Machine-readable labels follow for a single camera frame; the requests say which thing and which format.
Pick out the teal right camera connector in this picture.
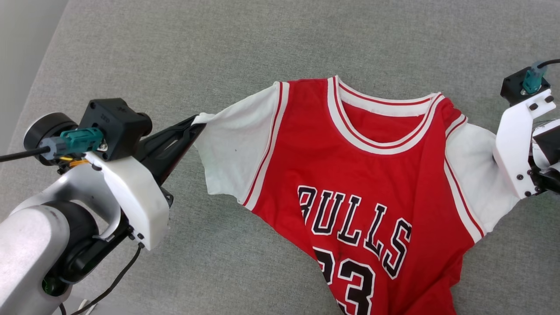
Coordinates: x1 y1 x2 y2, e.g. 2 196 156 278
520 61 548 95

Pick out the red white Bulls jersey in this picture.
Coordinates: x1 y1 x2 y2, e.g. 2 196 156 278
192 75 521 315

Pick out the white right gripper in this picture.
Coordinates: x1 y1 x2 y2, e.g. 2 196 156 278
493 89 560 200

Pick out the black left camera cable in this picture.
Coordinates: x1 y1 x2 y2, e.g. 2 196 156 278
0 147 51 163

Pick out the teal left camera connector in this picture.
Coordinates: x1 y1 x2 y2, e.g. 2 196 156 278
39 127 105 159

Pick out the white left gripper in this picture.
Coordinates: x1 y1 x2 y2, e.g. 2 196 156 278
85 115 207 251

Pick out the teal camera connector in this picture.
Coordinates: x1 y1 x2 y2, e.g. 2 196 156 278
39 127 105 159
520 61 548 95

